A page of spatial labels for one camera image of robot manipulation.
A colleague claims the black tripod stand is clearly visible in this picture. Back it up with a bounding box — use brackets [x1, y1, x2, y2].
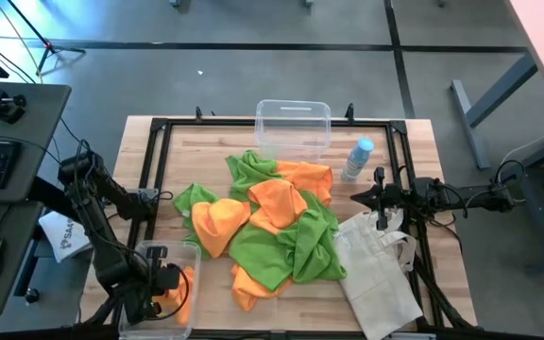
[5, 0, 87, 77]

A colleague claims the light blue air freshener bottle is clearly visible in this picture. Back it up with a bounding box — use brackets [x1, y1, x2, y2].
[340, 136, 376, 184]

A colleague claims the dark grey side desk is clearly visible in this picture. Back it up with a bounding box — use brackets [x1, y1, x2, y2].
[491, 117, 544, 275]

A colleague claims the white printed bag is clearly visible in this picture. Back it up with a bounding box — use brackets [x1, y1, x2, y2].
[38, 211, 94, 264]

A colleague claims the white cable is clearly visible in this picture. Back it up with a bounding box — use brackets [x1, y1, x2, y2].
[501, 136, 544, 164]

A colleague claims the clear plastic bin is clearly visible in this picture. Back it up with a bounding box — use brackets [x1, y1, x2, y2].
[254, 98, 332, 164]
[118, 239, 202, 340]

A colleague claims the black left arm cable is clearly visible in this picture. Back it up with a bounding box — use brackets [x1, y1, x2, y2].
[156, 263, 192, 322]

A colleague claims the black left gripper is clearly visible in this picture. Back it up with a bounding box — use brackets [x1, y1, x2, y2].
[144, 244, 182, 316]

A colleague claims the black clamp mount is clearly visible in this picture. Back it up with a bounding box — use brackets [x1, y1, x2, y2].
[0, 87, 27, 125]

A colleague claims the beige canvas tote bag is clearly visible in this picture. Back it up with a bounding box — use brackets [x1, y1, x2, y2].
[333, 207, 424, 340]

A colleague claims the grey table leg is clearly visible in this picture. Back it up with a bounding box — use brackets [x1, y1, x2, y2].
[450, 51, 539, 171]

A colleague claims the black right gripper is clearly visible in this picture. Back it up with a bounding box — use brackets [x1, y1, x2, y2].
[349, 166, 408, 231]

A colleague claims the grey computer desk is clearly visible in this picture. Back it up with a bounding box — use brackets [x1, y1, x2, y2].
[0, 79, 73, 320]

